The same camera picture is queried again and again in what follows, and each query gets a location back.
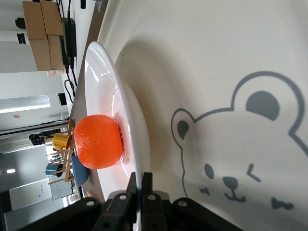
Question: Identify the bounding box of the beige bear print tray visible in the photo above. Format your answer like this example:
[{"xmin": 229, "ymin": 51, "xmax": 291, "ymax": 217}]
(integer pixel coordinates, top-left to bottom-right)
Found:
[{"xmin": 97, "ymin": 0, "xmax": 308, "ymax": 231}]

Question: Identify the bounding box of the black tripod device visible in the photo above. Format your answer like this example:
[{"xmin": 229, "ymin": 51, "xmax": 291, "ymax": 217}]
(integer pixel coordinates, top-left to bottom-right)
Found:
[{"xmin": 28, "ymin": 131, "xmax": 61, "ymax": 146}]

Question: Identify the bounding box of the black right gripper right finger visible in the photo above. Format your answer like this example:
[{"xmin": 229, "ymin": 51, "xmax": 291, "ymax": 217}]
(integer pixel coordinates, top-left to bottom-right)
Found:
[{"xmin": 141, "ymin": 172, "xmax": 169, "ymax": 231}]

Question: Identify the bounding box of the white ceramic plate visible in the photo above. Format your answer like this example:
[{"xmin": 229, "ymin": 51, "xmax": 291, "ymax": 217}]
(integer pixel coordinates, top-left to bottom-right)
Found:
[{"xmin": 83, "ymin": 41, "xmax": 152, "ymax": 231}]

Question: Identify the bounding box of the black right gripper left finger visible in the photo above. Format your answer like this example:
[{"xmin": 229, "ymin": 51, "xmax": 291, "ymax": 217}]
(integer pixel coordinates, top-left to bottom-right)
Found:
[{"xmin": 91, "ymin": 172, "xmax": 138, "ymax": 231}]

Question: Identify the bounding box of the blue plastic bowl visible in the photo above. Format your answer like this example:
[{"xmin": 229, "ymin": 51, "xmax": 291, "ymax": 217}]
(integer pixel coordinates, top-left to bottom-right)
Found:
[{"xmin": 70, "ymin": 155, "xmax": 90, "ymax": 187}]

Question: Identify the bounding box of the yellow plastic mug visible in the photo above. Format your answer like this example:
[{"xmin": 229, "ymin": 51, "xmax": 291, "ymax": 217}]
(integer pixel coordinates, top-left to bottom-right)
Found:
[{"xmin": 52, "ymin": 133, "xmax": 72, "ymax": 151}]

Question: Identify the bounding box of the brown cardboard box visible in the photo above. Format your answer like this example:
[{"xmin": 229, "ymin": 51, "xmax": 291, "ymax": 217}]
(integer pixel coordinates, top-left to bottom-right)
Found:
[
  {"xmin": 22, "ymin": 0, "xmax": 48, "ymax": 40},
  {"xmin": 47, "ymin": 35, "xmax": 65, "ymax": 71},
  {"xmin": 40, "ymin": 0, "xmax": 64, "ymax": 37},
  {"xmin": 28, "ymin": 38, "xmax": 52, "ymax": 72}
]

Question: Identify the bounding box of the black power adapter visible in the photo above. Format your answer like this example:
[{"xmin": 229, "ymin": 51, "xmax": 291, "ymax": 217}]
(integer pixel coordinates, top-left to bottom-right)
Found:
[{"xmin": 62, "ymin": 17, "xmax": 78, "ymax": 58}]

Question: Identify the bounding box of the teal mug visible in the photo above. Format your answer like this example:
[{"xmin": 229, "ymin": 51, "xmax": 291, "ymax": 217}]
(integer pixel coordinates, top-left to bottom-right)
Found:
[{"xmin": 45, "ymin": 163, "xmax": 64, "ymax": 178}]

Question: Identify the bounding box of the orange toy mandarin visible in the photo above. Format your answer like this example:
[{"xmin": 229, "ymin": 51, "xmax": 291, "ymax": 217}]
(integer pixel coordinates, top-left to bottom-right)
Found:
[{"xmin": 73, "ymin": 115, "xmax": 125, "ymax": 169}]

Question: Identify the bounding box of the black adapter cable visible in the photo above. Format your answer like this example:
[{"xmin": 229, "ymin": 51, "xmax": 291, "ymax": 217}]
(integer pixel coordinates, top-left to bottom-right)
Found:
[{"xmin": 63, "ymin": 56, "xmax": 79, "ymax": 103}]

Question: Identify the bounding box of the wooden peg drying rack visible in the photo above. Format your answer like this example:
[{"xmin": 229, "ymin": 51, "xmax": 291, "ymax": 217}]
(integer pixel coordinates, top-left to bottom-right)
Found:
[{"xmin": 47, "ymin": 118, "xmax": 77, "ymax": 186}]

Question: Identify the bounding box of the white board with writing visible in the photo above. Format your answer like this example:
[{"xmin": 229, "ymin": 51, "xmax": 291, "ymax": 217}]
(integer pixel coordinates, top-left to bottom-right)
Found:
[{"xmin": 49, "ymin": 177, "xmax": 74, "ymax": 201}]

